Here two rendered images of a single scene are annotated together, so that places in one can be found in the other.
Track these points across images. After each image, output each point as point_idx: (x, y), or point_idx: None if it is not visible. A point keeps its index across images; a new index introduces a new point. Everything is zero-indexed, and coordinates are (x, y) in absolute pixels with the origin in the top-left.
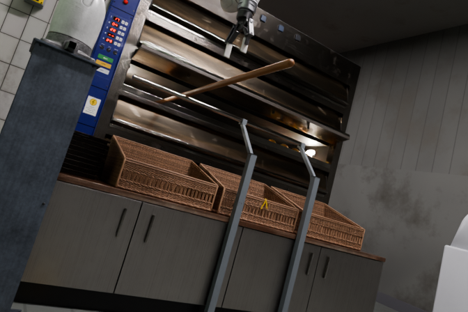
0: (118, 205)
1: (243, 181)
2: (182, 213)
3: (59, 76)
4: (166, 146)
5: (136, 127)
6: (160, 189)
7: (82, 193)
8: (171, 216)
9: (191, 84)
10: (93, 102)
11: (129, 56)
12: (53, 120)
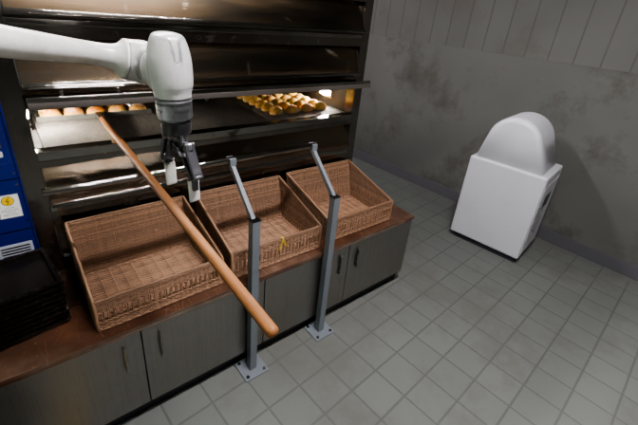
0: (113, 349)
1: (252, 252)
2: (193, 310)
3: None
4: (142, 194)
5: (89, 200)
6: (156, 302)
7: (61, 369)
8: (180, 320)
9: None
10: (8, 200)
11: (21, 111)
12: None
